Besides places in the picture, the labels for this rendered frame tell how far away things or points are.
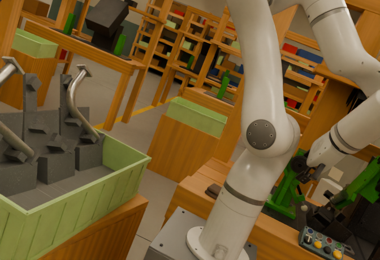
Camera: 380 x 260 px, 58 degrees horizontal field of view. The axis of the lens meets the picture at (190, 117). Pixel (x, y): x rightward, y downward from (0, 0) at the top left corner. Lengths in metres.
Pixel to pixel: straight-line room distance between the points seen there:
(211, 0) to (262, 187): 10.94
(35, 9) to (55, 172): 5.56
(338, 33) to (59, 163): 0.89
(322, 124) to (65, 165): 1.22
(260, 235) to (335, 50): 0.74
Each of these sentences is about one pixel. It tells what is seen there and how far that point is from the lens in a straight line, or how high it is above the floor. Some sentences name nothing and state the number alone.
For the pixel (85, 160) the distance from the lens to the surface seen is 1.30.
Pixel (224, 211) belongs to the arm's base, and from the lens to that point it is 0.92.
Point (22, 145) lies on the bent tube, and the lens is 1.07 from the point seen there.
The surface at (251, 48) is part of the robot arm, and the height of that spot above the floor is 1.46.
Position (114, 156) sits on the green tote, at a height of 0.90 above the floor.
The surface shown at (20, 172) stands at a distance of 1.08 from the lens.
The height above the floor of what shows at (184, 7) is 2.35.
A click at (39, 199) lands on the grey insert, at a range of 1.09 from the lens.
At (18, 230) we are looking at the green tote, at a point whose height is 0.91.
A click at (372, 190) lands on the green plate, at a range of 1.54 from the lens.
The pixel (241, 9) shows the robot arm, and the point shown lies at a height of 1.53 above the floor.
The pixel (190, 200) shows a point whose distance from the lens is 1.33.
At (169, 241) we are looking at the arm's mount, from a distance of 0.96.
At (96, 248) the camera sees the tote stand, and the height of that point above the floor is 0.67.
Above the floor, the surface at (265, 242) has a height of 0.86.
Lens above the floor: 1.42
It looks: 12 degrees down
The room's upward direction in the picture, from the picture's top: 22 degrees clockwise
